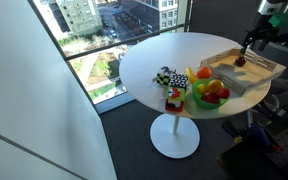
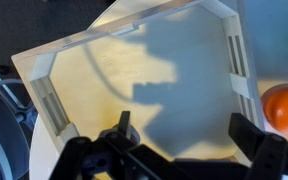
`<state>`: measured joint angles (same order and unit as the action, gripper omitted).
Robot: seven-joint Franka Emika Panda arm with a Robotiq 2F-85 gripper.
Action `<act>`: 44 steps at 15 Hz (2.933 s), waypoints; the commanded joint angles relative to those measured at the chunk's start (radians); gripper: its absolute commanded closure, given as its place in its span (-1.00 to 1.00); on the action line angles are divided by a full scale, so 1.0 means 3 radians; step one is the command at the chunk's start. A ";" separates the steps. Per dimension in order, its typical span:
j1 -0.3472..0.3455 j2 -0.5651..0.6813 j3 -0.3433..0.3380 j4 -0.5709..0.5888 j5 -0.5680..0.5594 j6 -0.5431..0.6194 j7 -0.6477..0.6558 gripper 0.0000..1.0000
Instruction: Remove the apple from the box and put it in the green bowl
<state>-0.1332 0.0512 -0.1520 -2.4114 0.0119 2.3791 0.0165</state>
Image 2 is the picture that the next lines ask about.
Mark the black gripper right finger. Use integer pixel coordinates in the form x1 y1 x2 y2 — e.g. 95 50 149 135
228 112 288 180

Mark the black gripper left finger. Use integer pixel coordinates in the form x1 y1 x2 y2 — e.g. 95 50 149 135
48 110 172 180

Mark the light wooden box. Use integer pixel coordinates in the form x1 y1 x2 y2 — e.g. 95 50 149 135
11 0 266 162

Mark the orange fruit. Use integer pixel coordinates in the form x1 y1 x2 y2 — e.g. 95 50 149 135
261 86 288 136

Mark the grey chair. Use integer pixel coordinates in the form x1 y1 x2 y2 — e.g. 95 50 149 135
0 65 39 180

